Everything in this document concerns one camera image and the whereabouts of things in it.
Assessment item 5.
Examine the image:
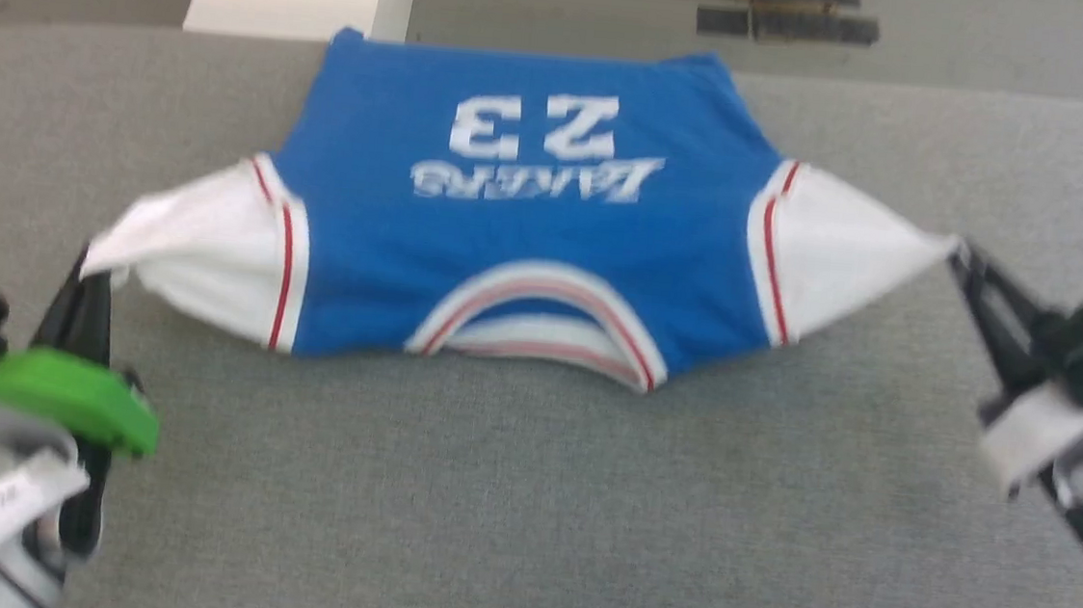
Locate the blue and white basketball jersey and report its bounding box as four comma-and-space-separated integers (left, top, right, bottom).
74, 7, 974, 416

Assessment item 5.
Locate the long black floor tape strip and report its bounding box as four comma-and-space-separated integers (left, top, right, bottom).
696, 5, 881, 49

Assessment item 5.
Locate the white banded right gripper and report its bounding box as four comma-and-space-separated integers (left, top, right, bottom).
931, 243, 1083, 504

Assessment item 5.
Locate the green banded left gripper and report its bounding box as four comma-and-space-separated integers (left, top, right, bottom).
0, 247, 173, 559

